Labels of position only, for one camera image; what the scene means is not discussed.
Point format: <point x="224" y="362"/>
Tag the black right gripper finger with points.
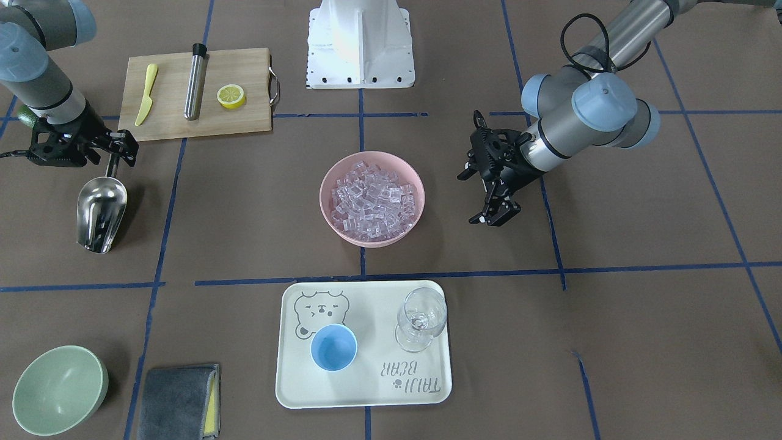
<point x="123" y="144"/>

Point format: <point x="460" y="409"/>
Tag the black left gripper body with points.
<point x="518" y="172"/>

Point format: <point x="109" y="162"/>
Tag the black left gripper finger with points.
<point x="496" y="212"/>

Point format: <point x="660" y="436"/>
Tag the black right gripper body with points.
<point x="91" y="127"/>

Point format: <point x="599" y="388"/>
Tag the steel ice scoop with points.
<point x="100" y="208"/>

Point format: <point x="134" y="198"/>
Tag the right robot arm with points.
<point x="30" y="31"/>

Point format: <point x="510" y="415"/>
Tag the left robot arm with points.
<point x="584" y="104"/>

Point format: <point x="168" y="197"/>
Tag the clear ice cubes pile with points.
<point x="371" y="204"/>

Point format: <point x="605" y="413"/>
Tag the light blue cup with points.
<point x="334" y="347"/>

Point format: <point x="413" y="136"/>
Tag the yellow plastic knife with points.
<point x="146" y="100"/>

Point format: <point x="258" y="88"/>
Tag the green lime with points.
<point x="27" y="117"/>

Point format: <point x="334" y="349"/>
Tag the steel cylinder muddler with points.
<point x="196" y="81"/>

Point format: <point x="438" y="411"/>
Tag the lemon half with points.
<point x="231" y="96"/>

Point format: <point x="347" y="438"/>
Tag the pink bowl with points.
<point x="381" y="159"/>

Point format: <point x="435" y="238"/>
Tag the clear wine glass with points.
<point x="420" y="319"/>

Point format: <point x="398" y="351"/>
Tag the wooden cutting board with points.
<point x="246" y="67"/>

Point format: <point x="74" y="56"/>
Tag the cream bear tray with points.
<point x="382" y="373"/>

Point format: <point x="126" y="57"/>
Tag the green bowl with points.
<point x="59" y="390"/>

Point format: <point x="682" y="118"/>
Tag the grey folded cloth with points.
<point x="181" y="403"/>

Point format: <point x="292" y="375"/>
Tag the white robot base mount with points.
<point x="359" y="45"/>

